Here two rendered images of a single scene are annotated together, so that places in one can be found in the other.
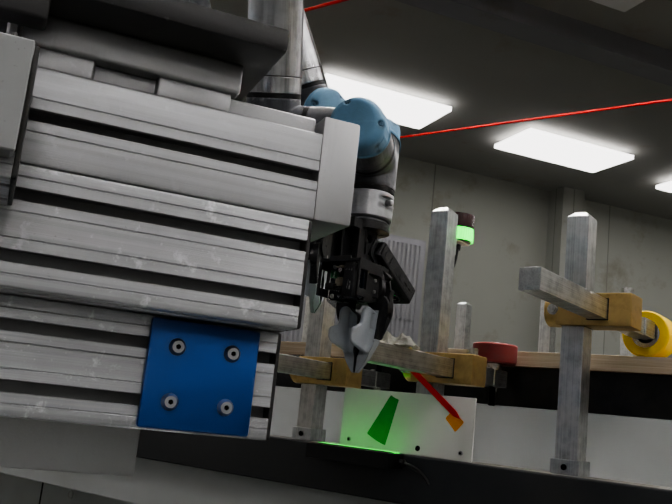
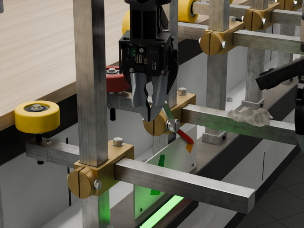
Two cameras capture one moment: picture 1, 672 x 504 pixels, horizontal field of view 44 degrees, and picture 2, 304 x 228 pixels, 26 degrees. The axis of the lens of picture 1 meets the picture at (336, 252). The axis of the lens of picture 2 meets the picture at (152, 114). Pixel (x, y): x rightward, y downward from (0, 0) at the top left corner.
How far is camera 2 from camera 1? 2.01 m
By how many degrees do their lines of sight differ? 102
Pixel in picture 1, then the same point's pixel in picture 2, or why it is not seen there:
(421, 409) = (175, 151)
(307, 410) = (105, 214)
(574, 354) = (225, 69)
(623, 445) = not seen: hidden behind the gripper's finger
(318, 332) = (105, 135)
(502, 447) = not seen: hidden behind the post
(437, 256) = (174, 23)
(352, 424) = (141, 196)
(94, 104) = not seen: outside the picture
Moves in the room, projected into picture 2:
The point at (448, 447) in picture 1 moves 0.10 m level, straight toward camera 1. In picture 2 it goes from (187, 166) to (235, 166)
